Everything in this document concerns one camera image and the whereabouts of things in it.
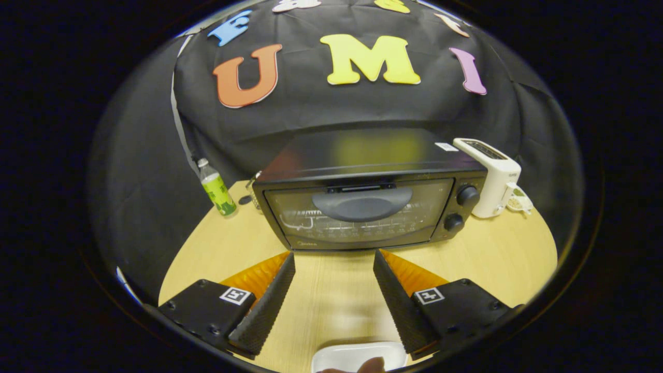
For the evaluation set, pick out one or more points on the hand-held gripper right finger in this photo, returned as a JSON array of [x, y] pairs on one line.
[[401, 305]]

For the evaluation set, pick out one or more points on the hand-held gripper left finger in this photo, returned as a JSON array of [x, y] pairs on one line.
[[267, 308]]

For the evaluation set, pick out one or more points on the black toaster oven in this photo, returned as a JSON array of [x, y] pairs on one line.
[[362, 155]]

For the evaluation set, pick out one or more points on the white pop-up toaster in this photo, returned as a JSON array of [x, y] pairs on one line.
[[494, 181]]

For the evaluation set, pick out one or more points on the white plate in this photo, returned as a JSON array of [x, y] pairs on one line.
[[342, 357]]

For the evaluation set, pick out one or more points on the green label plastic bottle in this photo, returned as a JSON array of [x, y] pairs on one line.
[[217, 191]]

